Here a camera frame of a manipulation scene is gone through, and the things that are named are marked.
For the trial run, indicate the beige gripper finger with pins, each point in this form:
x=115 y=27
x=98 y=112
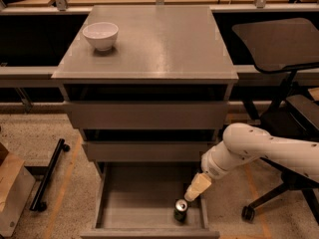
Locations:
x=200 y=183
x=189 y=194

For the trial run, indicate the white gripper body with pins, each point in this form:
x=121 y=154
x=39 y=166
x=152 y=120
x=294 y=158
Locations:
x=211 y=166

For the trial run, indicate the green soda can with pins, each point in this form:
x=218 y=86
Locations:
x=180 y=210

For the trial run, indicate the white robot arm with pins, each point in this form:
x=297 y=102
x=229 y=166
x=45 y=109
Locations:
x=242 y=143

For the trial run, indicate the grey open bottom drawer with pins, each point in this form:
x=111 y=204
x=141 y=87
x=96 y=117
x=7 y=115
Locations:
x=136 y=201

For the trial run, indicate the grey drawer cabinet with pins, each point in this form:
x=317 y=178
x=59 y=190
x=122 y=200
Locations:
x=147 y=110

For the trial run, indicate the grey middle drawer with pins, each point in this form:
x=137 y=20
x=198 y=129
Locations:
x=145 y=145

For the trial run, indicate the grey top drawer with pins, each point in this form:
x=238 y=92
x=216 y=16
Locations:
x=146 y=106

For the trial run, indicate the black table leg with casters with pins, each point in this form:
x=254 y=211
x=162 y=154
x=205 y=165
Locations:
x=45 y=172

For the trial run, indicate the white ceramic bowl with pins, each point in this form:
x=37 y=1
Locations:
x=102 y=35

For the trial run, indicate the wooden box on floor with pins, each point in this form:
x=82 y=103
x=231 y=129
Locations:
x=16 y=183

